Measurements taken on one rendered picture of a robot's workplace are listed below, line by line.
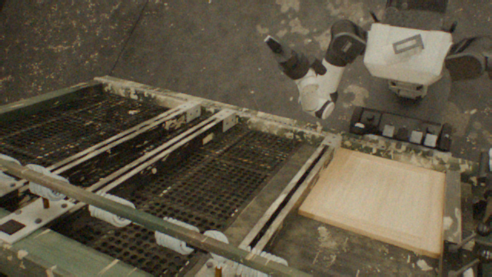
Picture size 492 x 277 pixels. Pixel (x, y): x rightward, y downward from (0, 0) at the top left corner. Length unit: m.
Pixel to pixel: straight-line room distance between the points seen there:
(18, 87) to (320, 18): 2.82
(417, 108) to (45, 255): 2.19
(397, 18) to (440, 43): 0.16
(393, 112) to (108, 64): 2.43
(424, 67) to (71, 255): 1.19
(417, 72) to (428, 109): 1.20
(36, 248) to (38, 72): 3.28
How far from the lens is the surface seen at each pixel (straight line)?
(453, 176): 1.76
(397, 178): 1.67
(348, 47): 1.51
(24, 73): 4.39
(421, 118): 2.65
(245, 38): 3.29
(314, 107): 1.57
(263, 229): 1.16
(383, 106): 2.67
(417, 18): 1.51
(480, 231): 1.25
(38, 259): 1.07
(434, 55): 1.49
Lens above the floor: 2.64
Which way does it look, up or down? 66 degrees down
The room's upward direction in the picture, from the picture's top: 43 degrees counter-clockwise
